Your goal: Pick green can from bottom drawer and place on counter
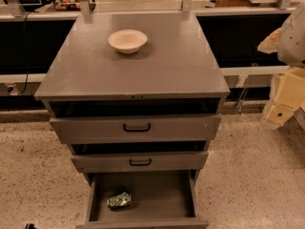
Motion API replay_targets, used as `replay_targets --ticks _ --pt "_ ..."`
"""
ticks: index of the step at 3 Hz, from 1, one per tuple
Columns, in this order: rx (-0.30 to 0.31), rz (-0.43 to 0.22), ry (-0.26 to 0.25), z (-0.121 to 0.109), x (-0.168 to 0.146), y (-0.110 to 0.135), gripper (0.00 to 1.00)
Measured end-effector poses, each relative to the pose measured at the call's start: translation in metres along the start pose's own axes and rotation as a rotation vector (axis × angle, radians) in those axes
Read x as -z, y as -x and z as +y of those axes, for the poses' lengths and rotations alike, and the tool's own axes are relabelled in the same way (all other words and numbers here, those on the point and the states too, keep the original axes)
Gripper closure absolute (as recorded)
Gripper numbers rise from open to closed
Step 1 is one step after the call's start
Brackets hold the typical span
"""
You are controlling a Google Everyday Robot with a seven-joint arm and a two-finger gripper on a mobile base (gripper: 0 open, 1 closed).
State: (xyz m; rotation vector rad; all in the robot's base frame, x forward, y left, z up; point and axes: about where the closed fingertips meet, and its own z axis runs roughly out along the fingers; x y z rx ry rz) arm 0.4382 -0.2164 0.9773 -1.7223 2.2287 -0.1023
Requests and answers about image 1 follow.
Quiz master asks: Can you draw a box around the bottom grey open drawer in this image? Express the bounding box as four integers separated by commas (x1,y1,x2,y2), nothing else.
75,171,208,229

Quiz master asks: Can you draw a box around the metal bracket under rail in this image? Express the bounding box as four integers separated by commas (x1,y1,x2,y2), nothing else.
235,75,249,115

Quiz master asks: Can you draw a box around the middle grey drawer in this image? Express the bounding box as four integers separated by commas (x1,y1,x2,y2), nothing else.
71,152,208,174

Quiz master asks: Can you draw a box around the black drawer handle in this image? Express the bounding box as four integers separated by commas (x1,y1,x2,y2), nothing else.
123,123,151,133
129,158,152,166

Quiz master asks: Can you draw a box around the black top drawer handle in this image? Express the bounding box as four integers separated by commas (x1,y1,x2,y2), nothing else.
123,123,151,133

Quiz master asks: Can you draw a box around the black cable on left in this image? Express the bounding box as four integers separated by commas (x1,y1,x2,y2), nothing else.
17,11,32,95

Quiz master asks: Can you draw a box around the black middle drawer handle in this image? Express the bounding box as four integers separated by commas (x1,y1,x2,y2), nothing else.
129,158,152,166

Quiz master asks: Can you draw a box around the white paper bowl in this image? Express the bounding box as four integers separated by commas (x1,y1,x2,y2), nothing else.
108,30,148,54

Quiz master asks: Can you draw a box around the grey drawer cabinet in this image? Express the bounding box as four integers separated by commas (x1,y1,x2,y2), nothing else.
33,12,231,183

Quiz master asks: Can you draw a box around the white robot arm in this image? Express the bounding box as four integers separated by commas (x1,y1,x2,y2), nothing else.
257,3,305,130

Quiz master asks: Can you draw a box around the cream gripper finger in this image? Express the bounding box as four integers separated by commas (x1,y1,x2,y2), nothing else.
257,28,281,54

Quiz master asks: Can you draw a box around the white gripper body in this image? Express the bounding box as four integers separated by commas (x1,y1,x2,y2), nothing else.
265,68,305,126

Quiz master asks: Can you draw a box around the crushed green can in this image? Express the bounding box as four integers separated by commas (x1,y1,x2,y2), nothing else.
107,192,132,209

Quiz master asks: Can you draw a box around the top grey drawer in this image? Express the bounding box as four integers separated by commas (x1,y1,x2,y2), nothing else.
51,114,221,144

